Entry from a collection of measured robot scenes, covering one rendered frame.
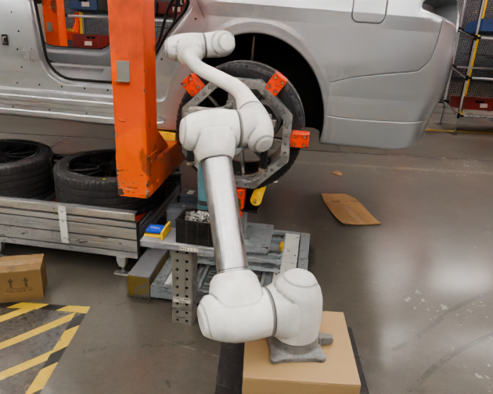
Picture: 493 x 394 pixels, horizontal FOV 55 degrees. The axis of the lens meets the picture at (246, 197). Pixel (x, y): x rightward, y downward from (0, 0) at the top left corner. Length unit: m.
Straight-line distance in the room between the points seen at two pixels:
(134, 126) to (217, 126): 0.83
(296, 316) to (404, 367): 0.93
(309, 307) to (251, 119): 0.64
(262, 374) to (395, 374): 0.87
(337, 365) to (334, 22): 1.71
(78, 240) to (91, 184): 0.32
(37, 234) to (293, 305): 1.80
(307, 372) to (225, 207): 0.57
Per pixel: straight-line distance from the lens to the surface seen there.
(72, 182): 2.80
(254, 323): 1.45
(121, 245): 2.69
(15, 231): 2.97
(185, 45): 2.00
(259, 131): 1.59
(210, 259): 2.66
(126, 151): 2.37
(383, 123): 2.70
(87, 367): 2.22
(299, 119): 2.38
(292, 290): 1.46
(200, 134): 1.54
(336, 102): 2.66
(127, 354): 2.25
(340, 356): 1.65
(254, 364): 1.58
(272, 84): 2.27
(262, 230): 2.79
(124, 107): 2.32
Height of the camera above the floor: 1.44
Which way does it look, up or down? 22 degrees down
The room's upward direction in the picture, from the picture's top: 3 degrees clockwise
